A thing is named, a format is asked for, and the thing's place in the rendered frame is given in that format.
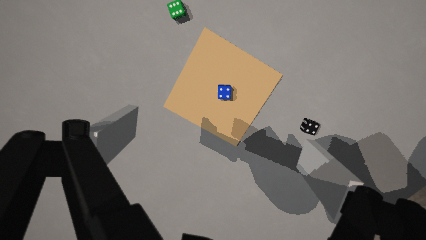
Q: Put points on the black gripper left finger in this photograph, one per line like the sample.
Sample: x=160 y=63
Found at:
x=98 y=207

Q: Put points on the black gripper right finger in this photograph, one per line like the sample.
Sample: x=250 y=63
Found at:
x=366 y=214

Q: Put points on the black die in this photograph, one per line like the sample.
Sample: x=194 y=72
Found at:
x=309 y=126

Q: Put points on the blue die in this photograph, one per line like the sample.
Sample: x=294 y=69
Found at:
x=224 y=91

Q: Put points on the green die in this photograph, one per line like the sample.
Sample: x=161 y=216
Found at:
x=176 y=9

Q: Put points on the tan flat mat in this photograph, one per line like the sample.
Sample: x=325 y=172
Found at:
x=215 y=61

